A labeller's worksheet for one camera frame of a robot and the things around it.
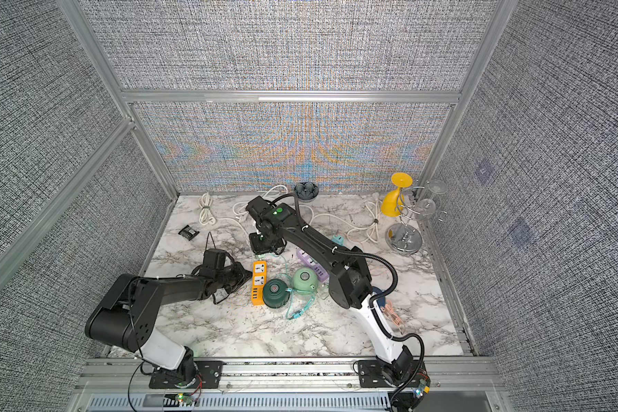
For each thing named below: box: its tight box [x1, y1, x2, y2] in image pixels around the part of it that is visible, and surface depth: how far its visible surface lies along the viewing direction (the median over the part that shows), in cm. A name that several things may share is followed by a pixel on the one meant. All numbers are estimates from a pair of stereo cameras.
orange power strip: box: [251, 260, 267, 306], surface depth 91 cm
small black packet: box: [177, 224, 200, 241], surface depth 106 cm
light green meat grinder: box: [291, 266, 320, 297], surface depth 83 cm
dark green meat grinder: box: [262, 278, 291, 309], surface depth 81 cm
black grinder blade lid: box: [293, 181, 320, 200], surface depth 119 cm
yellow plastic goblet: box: [381, 171, 413, 218], surface depth 92 cm
